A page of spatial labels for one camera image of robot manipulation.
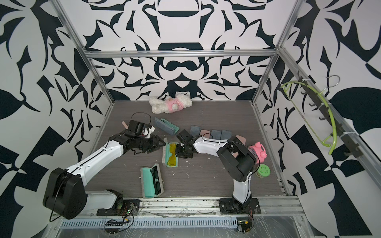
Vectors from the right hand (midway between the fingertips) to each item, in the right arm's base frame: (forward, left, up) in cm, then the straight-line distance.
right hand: (175, 153), depth 91 cm
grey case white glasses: (+15, -12, +1) cm, 19 cm away
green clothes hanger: (+25, -62, +28) cm, 73 cm away
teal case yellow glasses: (-3, +3, -1) cm, 5 cm away
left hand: (+1, +6, +11) cm, 13 cm away
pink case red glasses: (+17, +33, +6) cm, 38 cm away
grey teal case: (+16, +6, +6) cm, 18 cm away
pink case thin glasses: (+14, -19, 0) cm, 24 cm away
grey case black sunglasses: (+12, -32, 0) cm, 34 cm away
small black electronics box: (-35, -35, -4) cm, 50 cm away
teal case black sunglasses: (-16, +12, 0) cm, 20 cm away
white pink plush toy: (+33, +7, +8) cm, 35 cm away
